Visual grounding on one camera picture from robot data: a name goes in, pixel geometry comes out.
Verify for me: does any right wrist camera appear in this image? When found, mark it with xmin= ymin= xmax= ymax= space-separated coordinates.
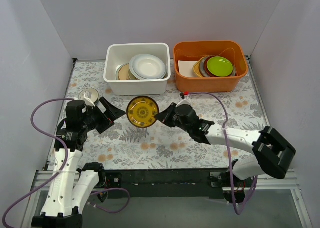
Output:
xmin=175 ymin=104 xmax=200 ymax=129

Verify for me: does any white paper in orange bin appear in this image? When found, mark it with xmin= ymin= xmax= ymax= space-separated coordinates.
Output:
xmin=178 ymin=60 xmax=197 ymax=78

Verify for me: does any small yellow black dish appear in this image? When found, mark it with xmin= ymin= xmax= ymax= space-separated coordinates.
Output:
xmin=126 ymin=96 xmax=160 ymax=128

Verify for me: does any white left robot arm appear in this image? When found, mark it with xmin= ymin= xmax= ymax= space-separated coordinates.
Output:
xmin=31 ymin=97 xmax=125 ymax=227

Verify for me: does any small white dark bowl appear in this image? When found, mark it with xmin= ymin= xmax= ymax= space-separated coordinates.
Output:
xmin=78 ymin=88 xmax=99 ymax=105

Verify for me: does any aluminium frame rail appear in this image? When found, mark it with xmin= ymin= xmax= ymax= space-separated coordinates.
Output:
xmin=222 ymin=169 xmax=301 ymax=191

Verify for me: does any white deep plate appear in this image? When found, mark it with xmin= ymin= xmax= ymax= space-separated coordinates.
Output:
xmin=131 ymin=54 xmax=167 ymax=79
xmin=128 ymin=53 xmax=168 ymax=80

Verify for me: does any stack of plates in bin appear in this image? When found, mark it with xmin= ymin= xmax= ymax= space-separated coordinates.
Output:
xmin=193 ymin=56 xmax=237 ymax=77

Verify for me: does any orange plastic bin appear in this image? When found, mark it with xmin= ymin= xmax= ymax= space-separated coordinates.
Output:
xmin=173 ymin=40 xmax=248 ymax=92

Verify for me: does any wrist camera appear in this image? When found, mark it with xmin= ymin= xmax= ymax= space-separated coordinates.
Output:
xmin=65 ymin=100 xmax=87 ymax=127
xmin=175 ymin=104 xmax=200 ymax=129

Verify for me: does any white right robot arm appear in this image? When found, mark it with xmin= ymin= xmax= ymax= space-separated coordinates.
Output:
xmin=155 ymin=103 xmax=296 ymax=187

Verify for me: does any beige bird pattern plate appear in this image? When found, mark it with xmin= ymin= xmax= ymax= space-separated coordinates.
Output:
xmin=119 ymin=63 xmax=130 ymax=80

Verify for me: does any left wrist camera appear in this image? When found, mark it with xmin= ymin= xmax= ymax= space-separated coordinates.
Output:
xmin=65 ymin=100 xmax=87 ymax=127

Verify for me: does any white plastic bin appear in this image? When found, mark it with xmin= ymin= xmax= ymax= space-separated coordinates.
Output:
xmin=103 ymin=43 xmax=172 ymax=95

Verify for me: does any green plate in orange bin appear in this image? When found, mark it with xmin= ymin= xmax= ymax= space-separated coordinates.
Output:
xmin=206 ymin=56 xmax=234 ymax=77

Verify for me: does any white watermelon pattern plate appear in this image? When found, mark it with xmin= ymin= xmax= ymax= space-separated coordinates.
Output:
xmin=115 ymin=66 xmax=121 ymax=80

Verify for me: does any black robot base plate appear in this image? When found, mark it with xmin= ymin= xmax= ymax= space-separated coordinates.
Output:
xmin=96 ymin=168 xmax=232 ymax=202

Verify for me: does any floral patterned table mat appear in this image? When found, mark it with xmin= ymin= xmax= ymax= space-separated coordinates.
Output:
xmin=66 ymin=61 xmax=268 ymax=169

